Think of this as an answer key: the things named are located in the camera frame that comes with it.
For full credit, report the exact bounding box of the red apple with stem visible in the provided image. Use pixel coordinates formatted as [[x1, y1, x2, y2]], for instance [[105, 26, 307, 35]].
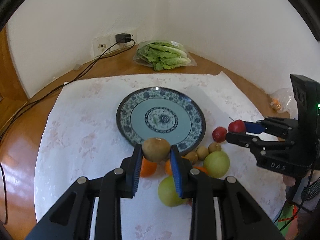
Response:
[[228, 119, 246, 133]]

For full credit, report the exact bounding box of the small brown kiwi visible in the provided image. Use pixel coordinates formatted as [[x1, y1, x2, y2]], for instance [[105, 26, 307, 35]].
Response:
[[196, 146, 209, 161], [208, 142, 222, 153], [184, 151, 199, 165]]

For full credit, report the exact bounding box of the small orange mandarin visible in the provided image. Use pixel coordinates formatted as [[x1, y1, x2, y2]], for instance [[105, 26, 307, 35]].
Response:
[[194, 166, 208, 174]]

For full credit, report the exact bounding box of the large green apple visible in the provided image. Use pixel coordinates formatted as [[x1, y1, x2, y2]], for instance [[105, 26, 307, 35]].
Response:
[[157, 176, 188, 207]]

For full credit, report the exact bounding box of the yellow-orange orange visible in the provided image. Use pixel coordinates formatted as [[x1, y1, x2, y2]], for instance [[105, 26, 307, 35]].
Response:
[[164, 160, 172, 176]]

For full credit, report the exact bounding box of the orange mandarin with stem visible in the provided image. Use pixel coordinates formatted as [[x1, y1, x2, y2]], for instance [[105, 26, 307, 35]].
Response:
[[140, 157, 157, 178]]

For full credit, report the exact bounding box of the large brown kiwi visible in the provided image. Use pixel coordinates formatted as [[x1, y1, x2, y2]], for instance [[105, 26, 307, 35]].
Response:
[[142, 138, 170, 163]]

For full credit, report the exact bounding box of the person's hand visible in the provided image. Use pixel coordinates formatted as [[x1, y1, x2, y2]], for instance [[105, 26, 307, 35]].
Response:
[[283, 175, 296, 187]]

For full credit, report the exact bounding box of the clear plastic bag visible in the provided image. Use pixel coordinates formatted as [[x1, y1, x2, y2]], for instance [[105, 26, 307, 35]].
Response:
[[270, 88, 298, 120]]

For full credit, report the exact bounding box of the white floral tablecloth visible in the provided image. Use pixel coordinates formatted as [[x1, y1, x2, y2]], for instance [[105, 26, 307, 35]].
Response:
[[34, 72, 285, 239]]

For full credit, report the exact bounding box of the blue white patterned plate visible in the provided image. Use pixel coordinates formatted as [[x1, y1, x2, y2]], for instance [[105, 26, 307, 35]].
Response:
[[116, 87, 206, 155]]

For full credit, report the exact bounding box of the bagged green lettuce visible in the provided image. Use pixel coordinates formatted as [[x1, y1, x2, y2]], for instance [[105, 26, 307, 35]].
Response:
[[133, 40, 197, 72]]

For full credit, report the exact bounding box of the black power adapter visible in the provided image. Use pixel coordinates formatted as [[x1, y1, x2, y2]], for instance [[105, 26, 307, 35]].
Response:
[[115, 33, 131, 44]]

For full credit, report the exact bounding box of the black power cable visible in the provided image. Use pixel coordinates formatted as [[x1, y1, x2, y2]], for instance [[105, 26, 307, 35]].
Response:
[[0, 38, 136, 225]]

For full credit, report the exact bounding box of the white wall socket plate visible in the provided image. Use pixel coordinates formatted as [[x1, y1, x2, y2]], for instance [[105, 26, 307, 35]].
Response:
[[92, 34, 133, 57]]

